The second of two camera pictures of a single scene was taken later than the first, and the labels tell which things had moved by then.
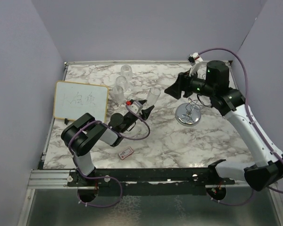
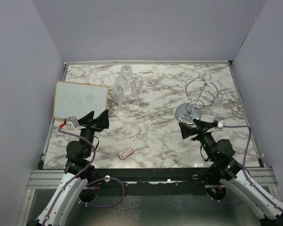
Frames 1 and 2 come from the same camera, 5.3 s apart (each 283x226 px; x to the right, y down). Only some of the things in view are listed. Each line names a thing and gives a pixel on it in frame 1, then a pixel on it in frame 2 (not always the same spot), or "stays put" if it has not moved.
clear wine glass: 126,70 stays put
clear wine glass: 152,97 to 136,85
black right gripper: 182,84 to 187,130
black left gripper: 146,112 to 102,121
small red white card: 125,152 stays put
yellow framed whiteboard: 73,100 stays put
